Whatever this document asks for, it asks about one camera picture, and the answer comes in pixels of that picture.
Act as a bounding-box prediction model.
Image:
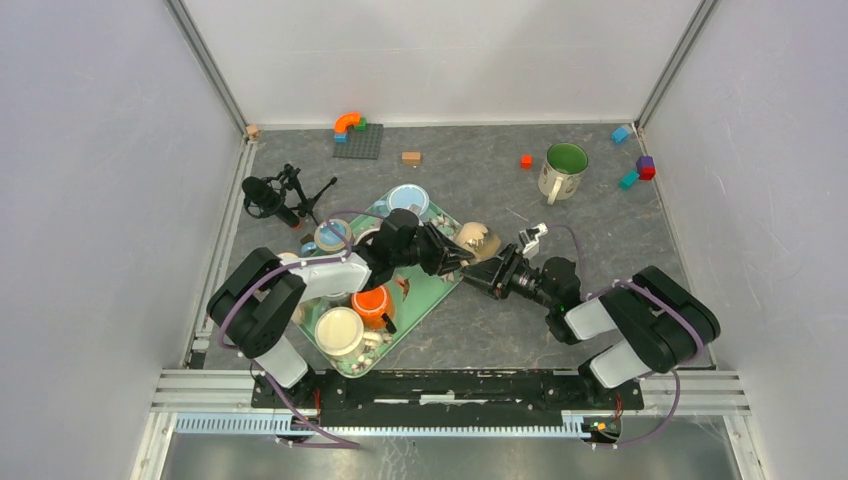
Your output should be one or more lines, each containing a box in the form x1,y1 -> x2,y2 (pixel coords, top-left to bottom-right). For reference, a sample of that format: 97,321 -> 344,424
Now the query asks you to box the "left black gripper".
392,222 -> 474,277

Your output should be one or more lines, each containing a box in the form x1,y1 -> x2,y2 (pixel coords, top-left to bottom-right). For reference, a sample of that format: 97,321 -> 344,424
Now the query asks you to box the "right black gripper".
458,241 -> 557,310

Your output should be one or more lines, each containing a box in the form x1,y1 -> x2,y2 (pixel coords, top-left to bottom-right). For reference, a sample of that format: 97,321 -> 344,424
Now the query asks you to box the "tan ceramic mug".
453,222 -> 502,266

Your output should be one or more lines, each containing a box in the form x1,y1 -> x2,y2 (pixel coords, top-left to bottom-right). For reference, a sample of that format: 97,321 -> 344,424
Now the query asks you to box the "light blue ribbed mug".
371,183 -> 430,223

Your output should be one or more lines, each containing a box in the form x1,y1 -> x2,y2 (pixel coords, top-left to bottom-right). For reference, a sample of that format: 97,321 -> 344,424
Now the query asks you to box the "floral cream mug green inside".
537,143 -> 589,205

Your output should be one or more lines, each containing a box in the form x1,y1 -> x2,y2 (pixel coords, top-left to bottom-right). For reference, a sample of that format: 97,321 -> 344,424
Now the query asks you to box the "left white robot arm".
206,209 -> 473,408

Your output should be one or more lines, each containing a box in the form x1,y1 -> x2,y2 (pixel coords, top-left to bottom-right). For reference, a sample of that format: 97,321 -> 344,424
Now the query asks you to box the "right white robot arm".
462,244 -> 721,408

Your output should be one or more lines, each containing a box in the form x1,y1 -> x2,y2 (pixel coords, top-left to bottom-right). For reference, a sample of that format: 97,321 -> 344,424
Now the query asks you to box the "orange mug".
351,286 -> 397,334

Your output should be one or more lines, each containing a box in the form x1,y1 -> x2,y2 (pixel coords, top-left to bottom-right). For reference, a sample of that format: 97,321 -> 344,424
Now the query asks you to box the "brown wooden block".
401,151 -> 423,166

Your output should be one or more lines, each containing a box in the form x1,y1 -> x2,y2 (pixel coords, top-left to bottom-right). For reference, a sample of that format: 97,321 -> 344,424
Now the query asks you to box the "green floral tray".
292,199 -> 462,378

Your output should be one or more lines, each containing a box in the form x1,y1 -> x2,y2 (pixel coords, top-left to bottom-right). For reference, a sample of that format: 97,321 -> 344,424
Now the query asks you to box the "grey lego baseplate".
332,124 -> 384,160

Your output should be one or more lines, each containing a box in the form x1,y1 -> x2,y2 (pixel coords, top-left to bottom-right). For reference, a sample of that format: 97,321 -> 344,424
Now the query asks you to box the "orange curved block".
333,112 -> 368,144

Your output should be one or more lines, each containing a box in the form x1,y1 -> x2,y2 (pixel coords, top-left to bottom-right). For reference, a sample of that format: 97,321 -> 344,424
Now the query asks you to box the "teal block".
619,171 -> 640,190

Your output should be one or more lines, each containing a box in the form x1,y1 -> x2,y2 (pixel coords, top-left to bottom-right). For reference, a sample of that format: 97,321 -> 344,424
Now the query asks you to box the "blue block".
610,124 -> 634,145

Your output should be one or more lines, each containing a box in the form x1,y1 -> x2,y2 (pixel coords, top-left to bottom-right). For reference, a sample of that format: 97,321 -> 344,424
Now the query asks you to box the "purple red block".
636,155 -> 656,181

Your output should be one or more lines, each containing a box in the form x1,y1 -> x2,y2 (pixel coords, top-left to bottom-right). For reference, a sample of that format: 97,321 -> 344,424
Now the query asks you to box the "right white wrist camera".
518,223 -> 548,259

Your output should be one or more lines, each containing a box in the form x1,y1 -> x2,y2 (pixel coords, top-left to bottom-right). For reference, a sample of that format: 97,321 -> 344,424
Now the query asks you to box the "black mounting base rail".
287,369 -> 645,427

